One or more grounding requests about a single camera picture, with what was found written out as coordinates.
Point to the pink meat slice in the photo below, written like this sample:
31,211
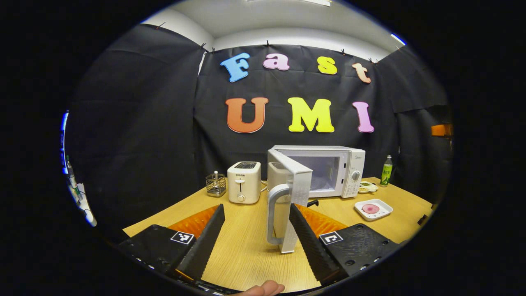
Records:
370,208

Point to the black backdrop cloth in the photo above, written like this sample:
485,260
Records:
135,131

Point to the green drink bottle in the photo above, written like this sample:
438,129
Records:
386,172

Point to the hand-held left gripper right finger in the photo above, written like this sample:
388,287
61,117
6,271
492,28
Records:
308,242

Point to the small ceiling light panel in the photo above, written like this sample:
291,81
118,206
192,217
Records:
397,39

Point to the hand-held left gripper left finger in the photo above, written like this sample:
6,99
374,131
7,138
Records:
205,242

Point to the large ceiling light panel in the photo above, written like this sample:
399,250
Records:
312,2

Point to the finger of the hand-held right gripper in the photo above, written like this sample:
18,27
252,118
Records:
440,130

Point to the white microwave oven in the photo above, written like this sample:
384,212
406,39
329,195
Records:
345,164

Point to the white side table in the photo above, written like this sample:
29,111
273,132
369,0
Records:
84,205

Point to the blue framed wall poster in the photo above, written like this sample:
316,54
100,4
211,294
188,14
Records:
64,135

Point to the white toaster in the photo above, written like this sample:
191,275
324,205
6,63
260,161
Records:
244,185

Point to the white divided snack tray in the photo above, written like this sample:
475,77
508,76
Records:
366,188

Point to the white square plate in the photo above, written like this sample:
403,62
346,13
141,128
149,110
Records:
380,211

